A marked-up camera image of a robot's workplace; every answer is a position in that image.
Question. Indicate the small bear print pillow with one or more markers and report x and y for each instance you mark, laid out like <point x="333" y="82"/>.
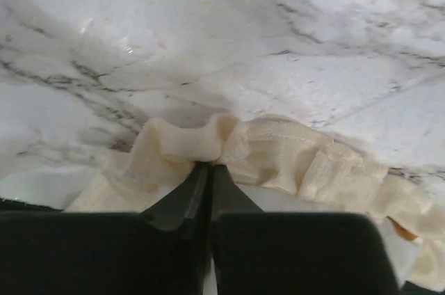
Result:
<point x="317" y="171"/>

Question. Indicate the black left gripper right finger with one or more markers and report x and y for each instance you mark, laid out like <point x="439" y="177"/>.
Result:
<point x="258" y="252"/>

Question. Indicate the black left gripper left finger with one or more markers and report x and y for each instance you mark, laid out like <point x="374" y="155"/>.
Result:
<point x="161" y="250"/>

